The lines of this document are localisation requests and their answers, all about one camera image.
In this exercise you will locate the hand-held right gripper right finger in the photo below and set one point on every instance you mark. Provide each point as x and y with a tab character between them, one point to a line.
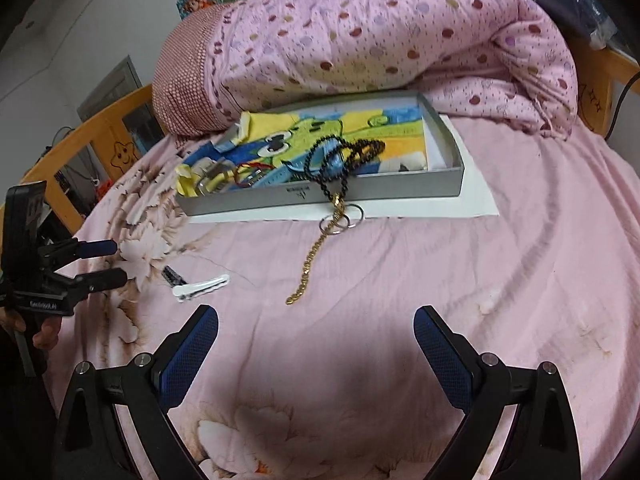
442	360

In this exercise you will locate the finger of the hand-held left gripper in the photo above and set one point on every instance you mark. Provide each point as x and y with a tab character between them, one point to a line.
92	248
100	280

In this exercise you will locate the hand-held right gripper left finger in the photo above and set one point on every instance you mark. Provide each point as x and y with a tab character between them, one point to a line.
187	360

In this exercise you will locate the silver metal trinket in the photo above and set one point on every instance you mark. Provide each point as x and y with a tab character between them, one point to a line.
210	177

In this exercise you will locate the silver key rings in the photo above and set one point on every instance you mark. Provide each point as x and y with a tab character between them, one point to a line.
331	230

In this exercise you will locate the grey shallow cardboard box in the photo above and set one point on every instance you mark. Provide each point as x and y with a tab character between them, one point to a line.
350	190

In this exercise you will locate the person's left hand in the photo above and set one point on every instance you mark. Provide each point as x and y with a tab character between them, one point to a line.
47	335

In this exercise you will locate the black hair clip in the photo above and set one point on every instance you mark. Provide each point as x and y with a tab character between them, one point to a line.
172	275

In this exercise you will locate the white hair clip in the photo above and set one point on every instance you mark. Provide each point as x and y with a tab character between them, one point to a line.
200	287

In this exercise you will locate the pink floral bed sheet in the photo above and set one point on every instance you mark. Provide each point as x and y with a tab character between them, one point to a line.
500	285

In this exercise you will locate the white paper sheet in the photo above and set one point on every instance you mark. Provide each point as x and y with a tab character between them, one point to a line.
475	205

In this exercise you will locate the red checked pillow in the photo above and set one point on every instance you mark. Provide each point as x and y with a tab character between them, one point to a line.
185	80

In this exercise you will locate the frog crayon drawing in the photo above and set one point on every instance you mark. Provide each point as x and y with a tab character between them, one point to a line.
280	135

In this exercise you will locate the pink polka dot quilt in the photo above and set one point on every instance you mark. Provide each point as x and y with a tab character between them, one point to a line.
375	40

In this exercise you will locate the blue plastic storage bag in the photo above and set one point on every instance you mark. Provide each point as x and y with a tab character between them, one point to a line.
565	0

